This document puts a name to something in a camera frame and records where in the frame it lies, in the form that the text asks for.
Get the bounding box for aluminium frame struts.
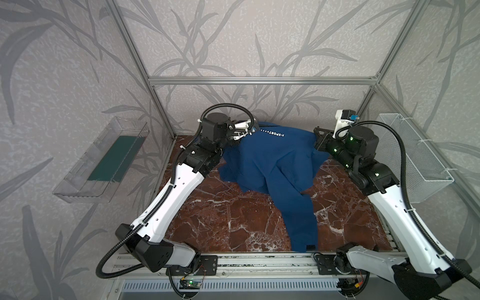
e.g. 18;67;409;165
113;1;480;211

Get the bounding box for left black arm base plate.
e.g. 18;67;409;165
166;254;218;276

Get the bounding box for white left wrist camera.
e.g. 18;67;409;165
232;120;260;141

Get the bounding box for green circuit board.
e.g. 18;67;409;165
179;278;202;290

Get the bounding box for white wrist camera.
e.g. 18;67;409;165
333;109;358;140
232;120;260;141

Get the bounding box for white wire mesh basket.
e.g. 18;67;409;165
372;113;455;203

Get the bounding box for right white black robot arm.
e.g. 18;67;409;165
314;121;480;300

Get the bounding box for green mat in tray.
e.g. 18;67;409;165
87;136;146;183

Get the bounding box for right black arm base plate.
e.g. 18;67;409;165
312;252;350;276

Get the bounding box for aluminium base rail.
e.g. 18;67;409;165
108;252;417;280

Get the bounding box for blue zip jacket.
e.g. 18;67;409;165
219;122;330;253

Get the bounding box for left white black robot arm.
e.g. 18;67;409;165
96;103;258;279

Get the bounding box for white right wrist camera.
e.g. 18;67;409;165
333;109;358;140

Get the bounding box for clear plastic wall tray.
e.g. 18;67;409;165
52;117;150;204

